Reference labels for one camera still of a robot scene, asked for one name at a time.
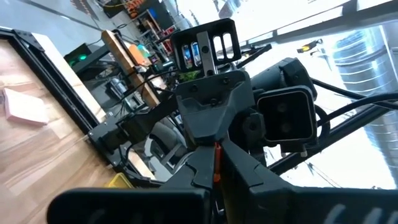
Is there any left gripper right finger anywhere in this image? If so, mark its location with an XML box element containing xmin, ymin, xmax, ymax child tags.
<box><xmin>222</xmin><ymin>139</ymin><xmax>398</xmax><ymax>224</ymax></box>

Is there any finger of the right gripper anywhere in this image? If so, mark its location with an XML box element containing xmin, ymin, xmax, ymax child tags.
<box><xmin>180</xmin><ymin>103</ymin><xmax>254</xmax><ymax>146</ymax></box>
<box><xmin>170</xmin><ymin>17</ymin><xmax>256</xmax><ymax>106</ymax></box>

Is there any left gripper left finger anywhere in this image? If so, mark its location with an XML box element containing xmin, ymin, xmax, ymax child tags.
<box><xmin>46</xmin><ymin>146</ymin><xmax>215</xmax><ymax>224</ymax></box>

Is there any orange red marker pen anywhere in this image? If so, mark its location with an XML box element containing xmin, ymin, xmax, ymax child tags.
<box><xmin>213</xmin><ymin>142</ymin><xmax>222</xmax><ymax>184</ymax></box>

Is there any yellow transparent pencil box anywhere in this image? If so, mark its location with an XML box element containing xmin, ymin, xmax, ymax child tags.
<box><xmin>104</xmin><ymin>172</ymin><xmax>134</xmax><ymax>189</ymax></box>

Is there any black ceiling spotlight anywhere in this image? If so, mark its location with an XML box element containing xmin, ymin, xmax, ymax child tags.
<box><xmin>297</xmin><ymin>39</ymin><xmax>324</xmax><ymax>54</ymax></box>

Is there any grey office chair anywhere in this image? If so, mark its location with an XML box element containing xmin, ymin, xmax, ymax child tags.
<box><xmin>144</xmin><ymin>119</ymin><xmax>195</xmax><ymax>183</ymax></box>

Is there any device with green light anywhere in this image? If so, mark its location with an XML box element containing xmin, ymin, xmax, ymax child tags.
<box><xmin>63</xmin><ymin>42</ymin><xmax>103</xmax><ymax>68</ymax></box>

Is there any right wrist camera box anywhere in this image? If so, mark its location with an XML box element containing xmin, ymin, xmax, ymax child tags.
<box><xmin>256</xmin><ymin>85</ymin><xmax>315</xmax><ymax>147</ymax></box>

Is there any silver ventilation duct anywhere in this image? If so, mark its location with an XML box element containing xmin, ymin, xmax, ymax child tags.
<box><xmin>332</xmin><ymin>23</ymin><xmax>398</xmax><ymax>187</ymax></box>

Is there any black cable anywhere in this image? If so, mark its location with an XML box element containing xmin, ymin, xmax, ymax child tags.
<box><xmin>310</xmin><ymin>77</ymin><xmax>398</xmax><ymax>128</ymax></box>

